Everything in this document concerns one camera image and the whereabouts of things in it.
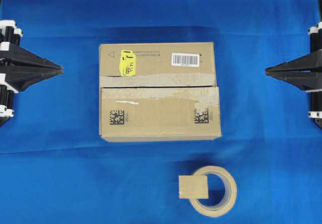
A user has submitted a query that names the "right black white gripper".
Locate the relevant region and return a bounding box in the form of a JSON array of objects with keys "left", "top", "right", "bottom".
[{"left": 265, "top": 22, "right": 321, "bottom": 128}]

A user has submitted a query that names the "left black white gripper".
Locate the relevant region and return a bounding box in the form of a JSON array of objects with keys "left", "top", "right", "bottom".
[{"left": 1, "top": 20, "right": 63, "bottom": 127}]

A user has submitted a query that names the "cut beige tape piece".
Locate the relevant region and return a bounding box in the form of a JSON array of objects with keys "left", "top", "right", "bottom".
[{"left": 179, "top": 175, "right": 209, "bottom": 199}]

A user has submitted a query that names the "brown cardboard box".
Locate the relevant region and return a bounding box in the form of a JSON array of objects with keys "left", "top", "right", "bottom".
[{"left": 99, "top": 42, "right": 222, "bottom": 142}]

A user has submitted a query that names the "beige masking tape roll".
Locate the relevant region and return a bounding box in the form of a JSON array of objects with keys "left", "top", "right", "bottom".
[{"left": 189, "top": 166, "right": 237, "bottom": 217}]

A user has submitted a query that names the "blue table cloth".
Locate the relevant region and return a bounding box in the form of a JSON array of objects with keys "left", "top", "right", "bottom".
[{"left": 1, "top": 0, "right": 321, "bottom": 223}]

